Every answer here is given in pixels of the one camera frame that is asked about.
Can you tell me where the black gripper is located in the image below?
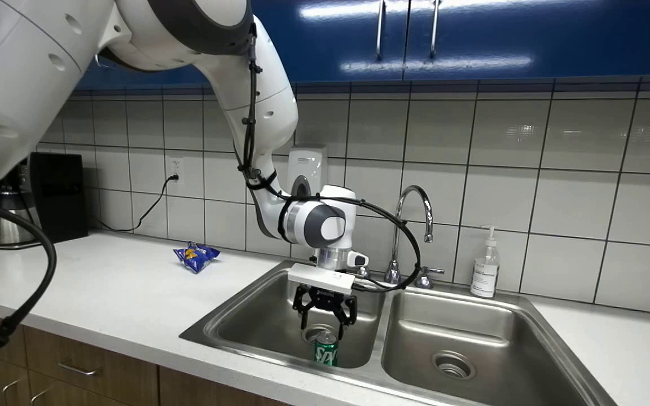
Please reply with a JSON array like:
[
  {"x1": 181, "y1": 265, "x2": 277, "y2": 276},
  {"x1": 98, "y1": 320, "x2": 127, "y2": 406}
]
[{"x1": 291, "y1": 283, "x2": 359, "y2": 343}]

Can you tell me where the green soda can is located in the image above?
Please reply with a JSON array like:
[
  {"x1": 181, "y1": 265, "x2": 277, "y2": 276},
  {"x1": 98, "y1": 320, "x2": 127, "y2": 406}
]
[{"x1": 310, "y1": 338, "x2": 341, "y2": 370}]

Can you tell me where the metal sink drain strainer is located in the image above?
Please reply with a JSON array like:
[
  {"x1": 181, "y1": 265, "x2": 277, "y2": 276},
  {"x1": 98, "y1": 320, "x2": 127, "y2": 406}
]
[
  {"x1": 432, "y1": 350, "x2": 476, "y2": 383},
  {"x1": 300, "y1": 320, "x2": 341, "y2": 350}
]

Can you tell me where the stainless steel double sink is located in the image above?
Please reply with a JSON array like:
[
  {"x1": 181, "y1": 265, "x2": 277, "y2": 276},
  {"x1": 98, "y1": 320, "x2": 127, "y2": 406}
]
[{"x1": 179, "y1": 262, "x2": 619, "y2": 406}]

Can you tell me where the chrome gooseneck faucet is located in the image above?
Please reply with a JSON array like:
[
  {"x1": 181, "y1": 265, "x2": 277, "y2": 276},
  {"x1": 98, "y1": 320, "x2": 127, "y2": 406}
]
[{"x1": 382, "y1": 183, "x2": 438, "y2": 286}]

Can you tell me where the wooden lower cabinet door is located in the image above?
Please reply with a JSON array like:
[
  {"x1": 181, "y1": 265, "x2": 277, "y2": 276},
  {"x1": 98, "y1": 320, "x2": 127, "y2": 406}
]
[{"x1": 159, "y1": 364, "x2": 291, "y2": 406}]

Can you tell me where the blue chip bag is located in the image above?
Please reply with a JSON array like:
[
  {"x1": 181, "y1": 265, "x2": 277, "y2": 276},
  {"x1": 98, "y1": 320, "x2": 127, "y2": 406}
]
[{"x1": 171, "y1": 238, "x2": 224, "y2": 276}]

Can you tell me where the clear pump soap bottle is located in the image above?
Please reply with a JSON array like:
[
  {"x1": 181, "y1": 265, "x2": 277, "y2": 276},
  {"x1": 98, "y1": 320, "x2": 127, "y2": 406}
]
[{"x1": 468, "y1": 223, "x2": 503, "y2": 302}]

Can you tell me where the wooden cabinet drawer front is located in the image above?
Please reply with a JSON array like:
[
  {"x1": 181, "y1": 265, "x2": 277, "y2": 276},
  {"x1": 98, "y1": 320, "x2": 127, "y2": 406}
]
[{"x1": 20, "y1": 323, "x2": 162, "y2": 406}]

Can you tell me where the blue upper cabinet door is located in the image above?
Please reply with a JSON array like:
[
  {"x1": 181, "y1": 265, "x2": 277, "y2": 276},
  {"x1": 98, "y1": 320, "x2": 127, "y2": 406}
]
[
  {"x1": 75, "y1": 60, "x2": 219, "y2": 96},
  {"x1": 250, "y1": 0, "x2": 412, "y2": 88},
  {"x1": 404, "y1": 0, "x2": 650, "y2": 82}
]

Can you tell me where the black coffee maker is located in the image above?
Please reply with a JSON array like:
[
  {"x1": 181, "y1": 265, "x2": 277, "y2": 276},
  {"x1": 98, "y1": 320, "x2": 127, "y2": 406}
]
[{"x1": 27, "y1": 149, "x2": 89, "y2": 248}]

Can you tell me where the steel coffee carafe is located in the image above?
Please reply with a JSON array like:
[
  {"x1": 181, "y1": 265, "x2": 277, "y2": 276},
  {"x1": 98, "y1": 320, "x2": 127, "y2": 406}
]
[{"x1": 0, "y1": 186, "x2": 44, "y2": 249}]

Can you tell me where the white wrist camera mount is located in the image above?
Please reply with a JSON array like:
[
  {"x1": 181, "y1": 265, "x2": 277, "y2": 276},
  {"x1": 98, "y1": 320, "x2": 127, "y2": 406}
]
[{"x1": 284, "y1": 262, "x2": 359, "y2": 297}]

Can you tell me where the white wall soap dispenser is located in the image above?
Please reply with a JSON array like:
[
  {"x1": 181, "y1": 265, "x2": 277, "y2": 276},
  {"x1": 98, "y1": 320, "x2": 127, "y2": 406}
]
[{"x1": 284, "y1": 143, "x2": 332, "y2": 203}]

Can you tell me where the black power cord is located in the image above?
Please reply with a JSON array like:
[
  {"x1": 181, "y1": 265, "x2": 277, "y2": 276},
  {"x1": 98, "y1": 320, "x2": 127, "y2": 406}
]
[{"x1": 86, "y1": 174, "x2": 181, "y2": 236}]

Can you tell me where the white wall outlet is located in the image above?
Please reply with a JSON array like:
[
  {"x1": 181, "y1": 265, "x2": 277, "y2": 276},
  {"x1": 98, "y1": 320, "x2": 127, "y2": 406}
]
[{"x1": 162, "y1": 151, "x2": 186, "y2": 183}]

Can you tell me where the silver drawer handle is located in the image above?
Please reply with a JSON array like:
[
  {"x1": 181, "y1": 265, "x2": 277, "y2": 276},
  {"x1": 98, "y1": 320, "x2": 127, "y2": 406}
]
[{"x1": 56, "y1": 358, "x2": 104, "y2": 380}]

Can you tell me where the thick black base cable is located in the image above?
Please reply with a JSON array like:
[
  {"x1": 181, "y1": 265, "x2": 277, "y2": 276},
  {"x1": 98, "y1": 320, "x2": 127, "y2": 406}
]
[{"x1": 0, "y1": 190, "x2": 61, "y2": 406}]

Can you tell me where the silver cabinet door handle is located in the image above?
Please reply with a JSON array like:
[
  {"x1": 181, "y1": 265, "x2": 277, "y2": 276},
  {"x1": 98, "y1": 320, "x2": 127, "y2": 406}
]
[
  {"x1": 372, "y1": 0, "x2": 389, "y2": 63},
  {"x1": 427, "y1": 0, "x2": 446, "y2": 63}
]

